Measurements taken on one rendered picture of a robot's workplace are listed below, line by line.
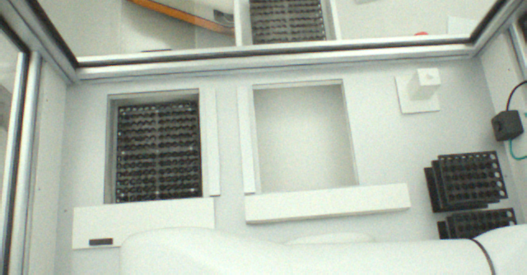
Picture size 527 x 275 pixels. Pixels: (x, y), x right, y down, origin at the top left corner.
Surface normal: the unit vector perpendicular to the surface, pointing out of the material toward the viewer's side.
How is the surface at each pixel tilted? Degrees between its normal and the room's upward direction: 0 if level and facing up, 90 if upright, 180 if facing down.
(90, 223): 0
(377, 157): 0
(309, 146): 0
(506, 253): 23
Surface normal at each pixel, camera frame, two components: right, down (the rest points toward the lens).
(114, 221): 0.02, -0.37
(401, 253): 0.02, -0.88
